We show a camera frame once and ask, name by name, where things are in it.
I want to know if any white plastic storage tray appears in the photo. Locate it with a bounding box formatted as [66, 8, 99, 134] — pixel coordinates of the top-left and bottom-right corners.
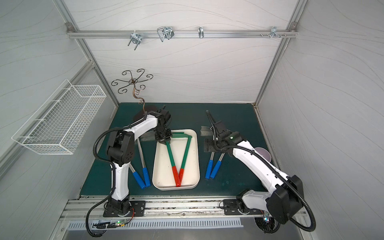
[152, 129, 200, 191]

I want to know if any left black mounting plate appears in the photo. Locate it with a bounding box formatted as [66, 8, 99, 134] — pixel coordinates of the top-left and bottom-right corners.
[103, 199, 146, 218]

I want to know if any green red hoe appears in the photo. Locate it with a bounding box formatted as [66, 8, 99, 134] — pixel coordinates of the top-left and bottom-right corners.
[166, 141, 181, 187]
[173, 132, 192, 187]

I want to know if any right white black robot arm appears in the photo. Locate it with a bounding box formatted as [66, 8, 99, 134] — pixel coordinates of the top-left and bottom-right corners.
[204, 111, 304, 224]

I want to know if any black mounting plate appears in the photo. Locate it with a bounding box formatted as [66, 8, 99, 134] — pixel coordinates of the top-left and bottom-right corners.
[219, 199, 262, 216]
[103, 199, 146, 218]

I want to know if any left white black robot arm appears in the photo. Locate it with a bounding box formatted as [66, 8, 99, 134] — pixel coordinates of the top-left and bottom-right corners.
[107, 110, 172, 215]

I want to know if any left metal u-bolt clamp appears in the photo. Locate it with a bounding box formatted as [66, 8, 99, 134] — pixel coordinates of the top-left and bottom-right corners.
[128, 33, 142, 50]

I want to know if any horizontal aluminium rail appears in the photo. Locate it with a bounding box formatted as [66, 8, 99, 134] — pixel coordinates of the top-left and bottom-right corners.
[67, 29, 299, 40]

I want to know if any left black corrugated cable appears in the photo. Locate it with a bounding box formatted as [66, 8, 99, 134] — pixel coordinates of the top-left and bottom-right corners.
[85, 119, 151, 238]

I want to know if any black corrugated cable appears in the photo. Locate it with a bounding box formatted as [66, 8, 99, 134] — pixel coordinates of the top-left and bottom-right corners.
[211, 119, 317, 232]
[85, 119, 151, 238]

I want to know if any bronze scroll jewelry stand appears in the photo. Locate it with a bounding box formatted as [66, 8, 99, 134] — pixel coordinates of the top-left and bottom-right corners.
[111, 69, 158, 122]

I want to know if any white slotted cable duct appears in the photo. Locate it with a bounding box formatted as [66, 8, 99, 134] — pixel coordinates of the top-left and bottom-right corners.
[66, 218, 244, 231]

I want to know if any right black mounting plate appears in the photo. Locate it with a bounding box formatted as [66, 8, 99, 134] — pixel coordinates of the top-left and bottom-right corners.
[219, 199, 262, 216]

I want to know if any double metal u-bolt clamp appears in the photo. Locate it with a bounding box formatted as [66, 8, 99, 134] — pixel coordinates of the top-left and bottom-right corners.
[157, 26, 175, 42]

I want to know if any right black corrugated cable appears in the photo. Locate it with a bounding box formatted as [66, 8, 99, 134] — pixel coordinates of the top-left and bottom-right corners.
[211, 119, 317, 232]

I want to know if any green table mat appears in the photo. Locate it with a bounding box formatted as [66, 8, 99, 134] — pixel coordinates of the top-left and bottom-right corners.
[80, 103, 268, 197]

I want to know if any small metal clamp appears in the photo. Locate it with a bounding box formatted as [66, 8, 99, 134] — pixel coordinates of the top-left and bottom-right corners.
[198, 27, 204, 39]

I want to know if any right metal bolt clamp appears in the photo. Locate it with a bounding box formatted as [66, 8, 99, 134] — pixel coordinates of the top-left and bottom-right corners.
[260, 27, 286, 39]

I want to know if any purple ceramic bowl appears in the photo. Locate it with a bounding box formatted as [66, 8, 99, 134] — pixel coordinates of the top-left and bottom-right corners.
[254, 147, 272, 163]

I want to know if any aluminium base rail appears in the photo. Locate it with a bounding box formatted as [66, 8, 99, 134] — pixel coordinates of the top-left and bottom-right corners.
[59, 196, 307, 221]

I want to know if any white wire basket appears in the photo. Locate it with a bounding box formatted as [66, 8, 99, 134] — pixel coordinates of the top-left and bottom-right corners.
[12, 80, 106, 155]

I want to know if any steel blue hoe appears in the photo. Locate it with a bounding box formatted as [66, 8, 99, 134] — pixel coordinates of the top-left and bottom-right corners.
[210, 153, 225, 179]
[129, 165, 147, 190]
[136, 138, 151, 188]
[201, 126, 215, 180]

